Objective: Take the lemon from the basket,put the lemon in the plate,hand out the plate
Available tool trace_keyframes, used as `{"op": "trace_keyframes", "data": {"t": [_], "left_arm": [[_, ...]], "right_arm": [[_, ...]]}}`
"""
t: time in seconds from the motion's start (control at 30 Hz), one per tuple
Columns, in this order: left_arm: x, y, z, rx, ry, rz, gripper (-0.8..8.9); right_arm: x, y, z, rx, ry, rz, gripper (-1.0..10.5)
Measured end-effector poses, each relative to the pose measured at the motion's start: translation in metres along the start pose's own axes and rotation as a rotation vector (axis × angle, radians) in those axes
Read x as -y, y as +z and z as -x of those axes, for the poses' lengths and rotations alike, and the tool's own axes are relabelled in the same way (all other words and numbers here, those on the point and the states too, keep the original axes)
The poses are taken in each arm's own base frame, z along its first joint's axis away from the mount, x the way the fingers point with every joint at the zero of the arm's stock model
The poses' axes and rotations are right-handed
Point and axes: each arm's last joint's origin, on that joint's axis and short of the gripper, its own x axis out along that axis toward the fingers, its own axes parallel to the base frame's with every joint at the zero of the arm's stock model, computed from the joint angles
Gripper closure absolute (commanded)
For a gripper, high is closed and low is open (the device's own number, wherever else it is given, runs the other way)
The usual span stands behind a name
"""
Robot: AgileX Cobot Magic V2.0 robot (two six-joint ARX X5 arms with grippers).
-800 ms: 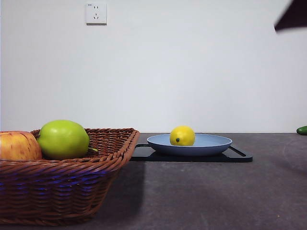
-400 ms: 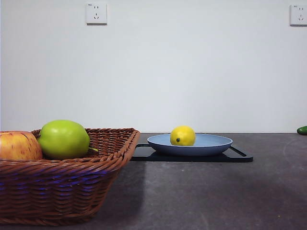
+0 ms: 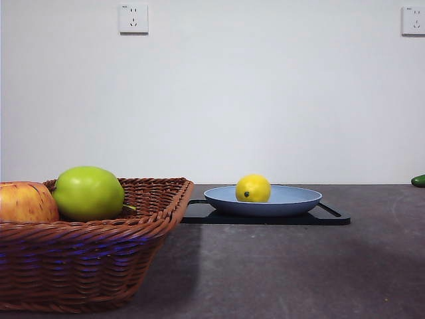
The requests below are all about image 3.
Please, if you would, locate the white wall socket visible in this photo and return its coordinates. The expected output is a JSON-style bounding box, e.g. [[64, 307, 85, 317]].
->
[[401, 5, 425, 37], [119, 3, 149, 35]]

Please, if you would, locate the green apple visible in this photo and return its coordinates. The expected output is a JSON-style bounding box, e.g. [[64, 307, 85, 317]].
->
[[52, 165, 126, 221]]

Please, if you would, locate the black flat tray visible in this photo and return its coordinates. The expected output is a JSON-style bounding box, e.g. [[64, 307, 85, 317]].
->
[[181, 198, 351, 225]]

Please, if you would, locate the brown wicker basket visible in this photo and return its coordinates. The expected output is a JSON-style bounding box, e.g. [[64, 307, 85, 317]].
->
[[0, 177, 195, 314]]

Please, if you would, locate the blue plate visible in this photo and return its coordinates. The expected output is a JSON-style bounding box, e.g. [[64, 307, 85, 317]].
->
[[203, 185, 323, 218]]

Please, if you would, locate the red yellow apple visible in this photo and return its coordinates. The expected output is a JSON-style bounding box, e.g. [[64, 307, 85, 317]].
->
[[0, 181, 60, 223]]

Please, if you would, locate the yellow lemon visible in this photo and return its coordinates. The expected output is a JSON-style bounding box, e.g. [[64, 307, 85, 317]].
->
[[235, 173, 272, 203]]

